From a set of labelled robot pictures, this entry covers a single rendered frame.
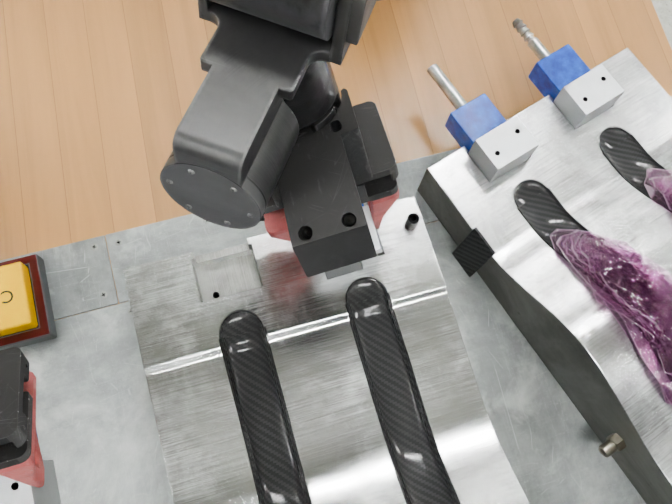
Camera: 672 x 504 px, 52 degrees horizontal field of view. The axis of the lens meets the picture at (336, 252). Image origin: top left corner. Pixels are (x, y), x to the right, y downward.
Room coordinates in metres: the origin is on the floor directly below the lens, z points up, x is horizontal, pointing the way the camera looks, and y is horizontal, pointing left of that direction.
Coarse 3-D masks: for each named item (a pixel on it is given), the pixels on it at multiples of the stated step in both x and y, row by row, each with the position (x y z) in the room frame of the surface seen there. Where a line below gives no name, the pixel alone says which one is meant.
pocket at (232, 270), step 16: (208, 256) 0.16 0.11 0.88; (224, 256) 0.16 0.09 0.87; (240, 256) 0.16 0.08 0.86; (208, 272) 0.14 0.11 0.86; (224, 272) 0.15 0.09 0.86; (240, 272) 0.15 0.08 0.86; (256, 272) 0.15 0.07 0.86; (208, 288) 0.13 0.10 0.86; (224, 288) 0.13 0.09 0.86; (240, 288) 0.14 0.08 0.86
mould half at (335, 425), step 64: (192, 256) 0.15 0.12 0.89; (256, 256) 0.16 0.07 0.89; (384, 256) 0.18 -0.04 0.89; (192, 320) 0.10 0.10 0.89; (320, 320) 0.12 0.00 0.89; (448, 320) 0.14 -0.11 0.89; (192, 384) 0.05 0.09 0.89; (320, 384) 0.07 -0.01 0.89; (448, 384) 0.09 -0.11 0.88; (192, 448) 0.00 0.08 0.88; (320, 448) 0.02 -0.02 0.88; (384, 448) 0.03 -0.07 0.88; (448, 448) 0.04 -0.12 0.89
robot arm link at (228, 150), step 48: (240, 48) 0.19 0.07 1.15; (288, 48) 0.20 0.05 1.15; (336, 48) 0.20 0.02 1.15; (240, 96) 0.16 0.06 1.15; (288, 96) 0.17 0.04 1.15; (192, 144) 0.13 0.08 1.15; (240, 144) 0.14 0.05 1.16; (288, 144) 0.16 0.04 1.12; (192, 192) 0.12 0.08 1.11; (240, 192) 0.12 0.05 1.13
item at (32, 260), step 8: (32, 256) 0.14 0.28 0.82; (0, 264) 0.12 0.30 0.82; (32, 264) 0.13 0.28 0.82; (32, 272) 0.12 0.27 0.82; (32, 280) 0.11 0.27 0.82; (40, 280) 0.11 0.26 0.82; (40, 288) 0.11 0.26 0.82; (40, 296) 0.10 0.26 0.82; (40, 304) 0.09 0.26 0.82; (40, 312) 0.09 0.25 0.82; (40, 320) 0.08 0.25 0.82; (40, 328) 0.07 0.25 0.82; (48, 328) 0.07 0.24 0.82; (16, 336) 0.06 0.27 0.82; (24, 336) 0.06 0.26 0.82; (32, 336) 0.06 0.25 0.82; (0, 344) 0.05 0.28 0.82
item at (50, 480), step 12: (36, 432) -0.01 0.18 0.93; (48, 468) -0.04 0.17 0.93; (0, 480) -0.05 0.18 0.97; (12, 480) -0.05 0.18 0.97; (48, 480) -0.04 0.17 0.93; (0, 492) -0.05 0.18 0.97; (12, 492) -0.05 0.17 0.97; (24, 492) -0.05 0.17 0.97; (36, 492) -0.05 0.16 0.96; (48, 492) -0.05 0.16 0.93
